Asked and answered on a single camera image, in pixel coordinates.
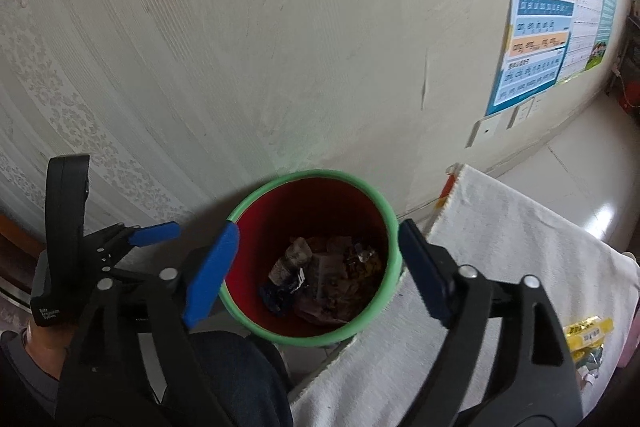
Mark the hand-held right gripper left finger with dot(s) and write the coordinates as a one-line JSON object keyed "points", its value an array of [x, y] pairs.
{"points": [[210, 277]]}

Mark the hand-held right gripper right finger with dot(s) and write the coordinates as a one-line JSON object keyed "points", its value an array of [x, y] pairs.
{"points": [[425, 267]]}

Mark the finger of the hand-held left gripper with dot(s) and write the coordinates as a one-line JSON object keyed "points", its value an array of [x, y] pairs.
{"points": [[136, 275], [155, 234]]}

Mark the patterned foil wrapper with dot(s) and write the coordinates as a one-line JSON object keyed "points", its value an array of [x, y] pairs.
{"points": [[362, 258]]}

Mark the blue silver foil wrapper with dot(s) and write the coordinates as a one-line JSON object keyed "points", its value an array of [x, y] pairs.
{"points": [[280, 296]]}

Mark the white milk carton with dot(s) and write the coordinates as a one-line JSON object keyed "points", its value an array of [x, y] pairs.
{"points": [[327, 274]]}

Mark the green rimmed red bin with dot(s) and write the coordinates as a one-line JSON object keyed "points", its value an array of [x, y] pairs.
{"points": [[320, 212]]}

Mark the brown wooden furniture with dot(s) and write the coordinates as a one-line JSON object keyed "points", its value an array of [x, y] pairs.
{"points": [[20, 257]]}

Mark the white table cloth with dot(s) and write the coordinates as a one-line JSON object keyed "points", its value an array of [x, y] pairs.
{"points": [[500, 227]]}

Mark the person's leg in jeans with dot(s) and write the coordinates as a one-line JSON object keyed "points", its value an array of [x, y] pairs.
{"points": [[240, 372]]}

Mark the yellow snack wrapper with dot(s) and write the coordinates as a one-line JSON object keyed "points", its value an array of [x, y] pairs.
{"points": [[590, 329]]}

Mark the pink bed sheet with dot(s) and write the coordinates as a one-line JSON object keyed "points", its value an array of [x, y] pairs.
{"points": [[631, 337]]}

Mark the dark metal shelf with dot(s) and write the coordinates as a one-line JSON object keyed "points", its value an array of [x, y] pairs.
{"points": [[631, 57]]}

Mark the white wall switch plate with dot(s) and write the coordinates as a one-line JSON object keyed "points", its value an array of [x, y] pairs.
{"points": [[484, 131]]}

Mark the white wall socket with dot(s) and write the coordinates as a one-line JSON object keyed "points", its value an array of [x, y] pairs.
{"points": [[535, 107], [520, 117]]}

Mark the striped colourful wall poster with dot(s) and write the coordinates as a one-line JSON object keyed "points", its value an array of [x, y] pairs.
{"points": [[535, 32]]}

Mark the white chart wall poster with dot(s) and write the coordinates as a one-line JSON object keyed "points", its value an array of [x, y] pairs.
{"points": [[586, 22]]}

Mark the green bordered wall poster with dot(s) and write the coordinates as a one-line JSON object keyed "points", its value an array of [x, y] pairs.
{"points": [[607, 7]]}

